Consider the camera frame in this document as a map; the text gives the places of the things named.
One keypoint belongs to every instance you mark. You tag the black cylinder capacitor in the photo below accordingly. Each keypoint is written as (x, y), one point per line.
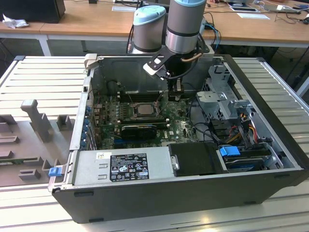
(112, 87)

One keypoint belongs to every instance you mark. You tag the black open PC case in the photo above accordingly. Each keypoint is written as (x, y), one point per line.
(144, 203)

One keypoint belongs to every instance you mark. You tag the crumpled white paper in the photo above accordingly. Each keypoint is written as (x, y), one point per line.
(14, 22)

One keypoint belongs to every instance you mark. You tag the black RAM slots bank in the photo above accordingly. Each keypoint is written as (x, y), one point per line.
(144, 121)
(142, 96)

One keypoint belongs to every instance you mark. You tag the black box on desk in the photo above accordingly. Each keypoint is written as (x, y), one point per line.
(31, 10)

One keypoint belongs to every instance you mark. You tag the blue case latch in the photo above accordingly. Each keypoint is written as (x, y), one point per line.
(55, 172)

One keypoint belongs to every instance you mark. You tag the metal drive cage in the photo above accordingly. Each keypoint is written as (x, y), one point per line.
(217, 101)

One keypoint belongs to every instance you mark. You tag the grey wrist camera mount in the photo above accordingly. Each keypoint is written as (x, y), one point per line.
(208, 52)

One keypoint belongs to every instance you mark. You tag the grey parts rack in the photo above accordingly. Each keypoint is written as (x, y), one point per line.
(48, 145)

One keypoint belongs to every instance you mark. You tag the black graphics card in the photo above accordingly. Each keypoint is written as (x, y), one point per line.
(138, 132)

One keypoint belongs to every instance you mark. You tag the black plastic shroud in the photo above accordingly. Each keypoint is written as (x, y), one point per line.
(195, 159)

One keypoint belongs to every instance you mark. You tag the green RAM stick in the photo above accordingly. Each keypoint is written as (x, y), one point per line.
(12, 161)

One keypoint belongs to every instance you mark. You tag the silver CPU plate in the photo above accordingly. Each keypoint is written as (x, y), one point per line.
(146, 110)

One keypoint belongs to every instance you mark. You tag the grey power supply unit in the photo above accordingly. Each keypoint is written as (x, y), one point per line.
(89, 166)

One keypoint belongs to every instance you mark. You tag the green motherboard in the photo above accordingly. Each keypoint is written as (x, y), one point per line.
(178, 125)

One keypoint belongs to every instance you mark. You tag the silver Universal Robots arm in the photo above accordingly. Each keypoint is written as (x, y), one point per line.
(183, 24)

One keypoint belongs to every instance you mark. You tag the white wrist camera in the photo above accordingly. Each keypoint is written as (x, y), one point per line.
(152, 68)

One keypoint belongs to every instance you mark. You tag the blue disk carrier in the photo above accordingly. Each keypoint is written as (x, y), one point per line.
(229, 151)

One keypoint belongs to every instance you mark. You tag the CPU socket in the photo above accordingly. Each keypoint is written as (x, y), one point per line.
(134, 113)

